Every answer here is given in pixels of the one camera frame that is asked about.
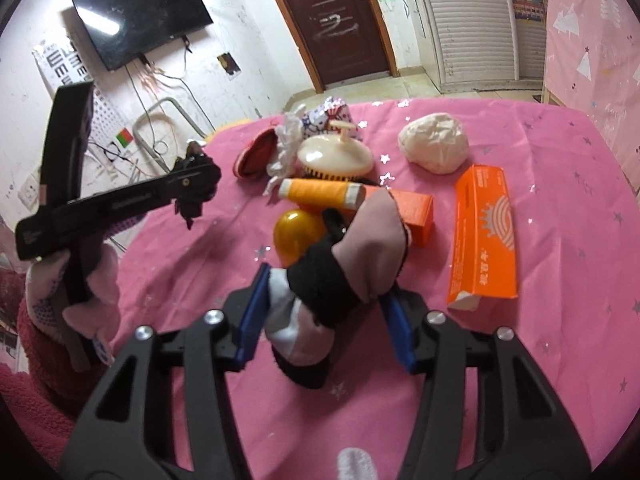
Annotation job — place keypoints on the wooden bed frame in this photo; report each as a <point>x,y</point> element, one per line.
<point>550,96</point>

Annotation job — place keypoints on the yellow plastic egg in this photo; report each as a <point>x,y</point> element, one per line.
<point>292,235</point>

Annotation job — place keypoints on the small orange box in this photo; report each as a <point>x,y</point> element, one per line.
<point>415,210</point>

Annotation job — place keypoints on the pink and black sock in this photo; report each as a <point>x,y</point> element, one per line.
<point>370,250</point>

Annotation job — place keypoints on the cartoon print foil bag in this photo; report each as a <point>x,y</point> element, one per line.
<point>330,115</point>

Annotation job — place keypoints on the white crumpled paper ball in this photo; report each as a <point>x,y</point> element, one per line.
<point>435,142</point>

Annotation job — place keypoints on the dotted wall poster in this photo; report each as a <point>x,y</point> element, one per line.
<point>107,115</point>

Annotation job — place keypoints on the person's right hand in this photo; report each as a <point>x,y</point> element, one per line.
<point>356,462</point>

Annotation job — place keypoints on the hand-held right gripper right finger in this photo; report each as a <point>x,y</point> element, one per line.
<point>397,330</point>

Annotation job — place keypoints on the white crumpled lace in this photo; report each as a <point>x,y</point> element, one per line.
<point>285,145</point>

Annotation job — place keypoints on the dark brown door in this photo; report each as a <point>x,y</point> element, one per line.
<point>330,15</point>

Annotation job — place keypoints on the orange thread spool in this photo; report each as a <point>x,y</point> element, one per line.
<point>320,192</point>

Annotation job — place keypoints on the large orange box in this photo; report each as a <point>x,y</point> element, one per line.
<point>485,240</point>

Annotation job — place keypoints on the white louvered wardrobe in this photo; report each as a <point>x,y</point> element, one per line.
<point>470,20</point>

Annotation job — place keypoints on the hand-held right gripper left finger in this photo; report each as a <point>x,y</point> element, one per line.
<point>252,310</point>

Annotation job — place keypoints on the metal chair with wooden seat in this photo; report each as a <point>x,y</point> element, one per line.
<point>227,127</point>

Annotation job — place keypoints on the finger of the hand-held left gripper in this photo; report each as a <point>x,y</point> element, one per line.
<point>192,180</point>

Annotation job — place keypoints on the open wall socket box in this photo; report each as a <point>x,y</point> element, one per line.
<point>227,62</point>

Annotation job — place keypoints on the black wall television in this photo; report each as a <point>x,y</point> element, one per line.
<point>145,15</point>

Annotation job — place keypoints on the pink star tablecloth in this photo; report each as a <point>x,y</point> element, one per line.
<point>200,260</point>

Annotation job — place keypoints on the white wall socket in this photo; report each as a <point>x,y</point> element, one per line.
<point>27,190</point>

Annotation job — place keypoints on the eye chart wall poster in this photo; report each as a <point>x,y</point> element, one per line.
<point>60,65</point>

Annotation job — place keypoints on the person's left hand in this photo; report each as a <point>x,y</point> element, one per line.
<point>47,300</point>

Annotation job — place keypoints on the pink tree print sheet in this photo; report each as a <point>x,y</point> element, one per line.
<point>595,35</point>

